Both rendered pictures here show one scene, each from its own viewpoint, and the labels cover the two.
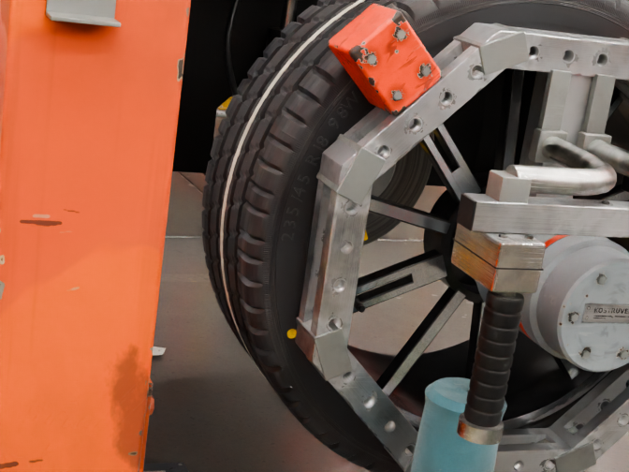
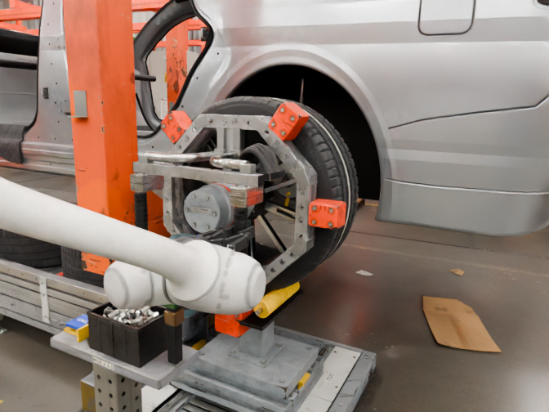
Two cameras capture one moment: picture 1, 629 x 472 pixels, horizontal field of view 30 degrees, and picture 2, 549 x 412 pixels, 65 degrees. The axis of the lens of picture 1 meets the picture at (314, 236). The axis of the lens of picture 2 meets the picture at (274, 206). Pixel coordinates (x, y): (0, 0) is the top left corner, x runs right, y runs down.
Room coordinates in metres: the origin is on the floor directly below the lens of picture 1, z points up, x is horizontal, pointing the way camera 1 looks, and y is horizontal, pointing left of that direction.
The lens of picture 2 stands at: (0.55, -1.36, 1.14)
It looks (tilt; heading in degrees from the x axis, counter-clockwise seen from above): 13 degrees down; 49
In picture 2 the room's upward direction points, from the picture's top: 2 degrees clockwise
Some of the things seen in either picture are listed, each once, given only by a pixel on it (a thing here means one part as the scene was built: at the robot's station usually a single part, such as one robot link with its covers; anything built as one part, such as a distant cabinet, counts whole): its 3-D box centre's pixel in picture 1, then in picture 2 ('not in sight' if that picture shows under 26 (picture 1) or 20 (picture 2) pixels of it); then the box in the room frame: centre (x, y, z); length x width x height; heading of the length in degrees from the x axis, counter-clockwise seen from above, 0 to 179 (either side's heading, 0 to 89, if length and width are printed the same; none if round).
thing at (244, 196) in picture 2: not in sight; (247, 194); (1.21, -0.49, 0.93); 0.09 x 0.05 x 0.05; 22
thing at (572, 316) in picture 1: (561, 284); (221, 205); (1.27, -0.28, 0.85); 0.21 x 0.14 x 0.14; 22
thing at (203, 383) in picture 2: not in sight; (247, 369); (1.48, -0.16, 0.13); 0.50 x 0.36 x 0.10; 112
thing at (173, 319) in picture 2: not in sight; (174, 315); (1.05, -0.39, 0.59); 0.04 x 0.04 x 0.04; 22
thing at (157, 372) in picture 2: not in sight; (122, 347); (0.98, -0.20, 0.44); 0.43 x 0.17 x 0.03; 112
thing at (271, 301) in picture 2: not in sight; (278, 296); (1.48, -0.33, 0.51); 0.29 x 0.06 x 0.06; 22
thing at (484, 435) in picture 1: (492, 361); (141, 216); (1.06, -0.19, 0.83); 0.04 x 0.04 x 0.16
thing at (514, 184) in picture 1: (538, 131); (184, 145); (1.19, -0.21, 1.03); 0.19 x 0.18 x 0.11; 22
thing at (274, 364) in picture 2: not in sight; (256, 329); (1.50, -0.19, 0.32); 0.40 x 0.30 x 0.28; 112
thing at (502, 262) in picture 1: (497, 252); (147, 181); (1.09, -0.18, 0.93); 0.09 x 0.05 x 0.05; 22
